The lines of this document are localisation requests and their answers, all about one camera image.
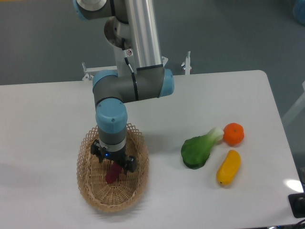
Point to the woven wicker basket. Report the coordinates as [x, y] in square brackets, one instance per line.
[91, 174]

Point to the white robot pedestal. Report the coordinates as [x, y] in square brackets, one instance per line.
[122, 68]

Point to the purple sweet potato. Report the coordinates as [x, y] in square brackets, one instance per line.
[113, 173]

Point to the white metal base frame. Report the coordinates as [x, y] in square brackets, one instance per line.
[90, 72]

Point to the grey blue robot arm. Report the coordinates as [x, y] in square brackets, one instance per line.
[140, 74]

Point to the yellow mango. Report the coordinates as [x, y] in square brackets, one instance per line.
[229, 168]

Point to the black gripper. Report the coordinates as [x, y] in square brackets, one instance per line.
[129, 163]

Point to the black device at edge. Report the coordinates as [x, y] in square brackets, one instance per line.
[297, 204]

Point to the orange tangerine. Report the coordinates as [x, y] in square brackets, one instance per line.
[233, 134]

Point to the green bok choy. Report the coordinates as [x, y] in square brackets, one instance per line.
[196, 150]

